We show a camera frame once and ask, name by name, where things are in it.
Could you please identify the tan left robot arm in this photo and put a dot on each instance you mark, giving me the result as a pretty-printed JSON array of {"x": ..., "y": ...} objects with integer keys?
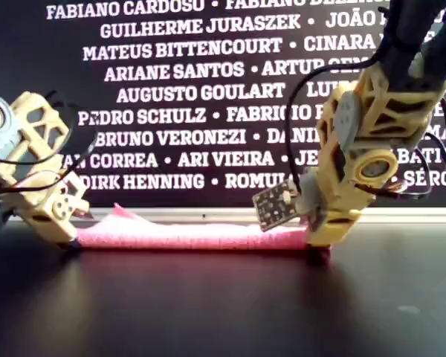
[{"x": 2, "y": 126}]

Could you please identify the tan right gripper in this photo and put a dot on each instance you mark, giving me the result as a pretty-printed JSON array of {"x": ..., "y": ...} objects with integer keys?
[{"x": 357, "y": 189}]

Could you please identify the pink microfibre cloth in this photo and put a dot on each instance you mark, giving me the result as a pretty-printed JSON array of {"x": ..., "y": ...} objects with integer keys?
[{"x": 189, "y": 238}]

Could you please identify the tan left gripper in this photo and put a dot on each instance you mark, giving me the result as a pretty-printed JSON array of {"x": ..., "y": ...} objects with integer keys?
[{"x": 33, "y": 197}]

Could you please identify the black banner with white names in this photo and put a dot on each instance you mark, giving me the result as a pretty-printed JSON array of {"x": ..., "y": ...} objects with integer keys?
[{"x": 208, "y": 44}]

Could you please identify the grey right camera bracket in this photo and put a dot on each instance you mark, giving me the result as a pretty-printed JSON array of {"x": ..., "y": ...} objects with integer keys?
[{"x": 306, "y": 197}]

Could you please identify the aluminium frame rail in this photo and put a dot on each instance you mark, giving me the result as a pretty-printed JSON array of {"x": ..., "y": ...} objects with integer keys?
[{"x": 208, "y": 215}]

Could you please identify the tan right robot arm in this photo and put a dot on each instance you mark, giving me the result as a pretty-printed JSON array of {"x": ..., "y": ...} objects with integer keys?
[{"x": 394, "y": 111}]

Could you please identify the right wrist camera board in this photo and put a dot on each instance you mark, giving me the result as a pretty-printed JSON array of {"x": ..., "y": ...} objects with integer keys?
[{"x": 275, "y": 206}]

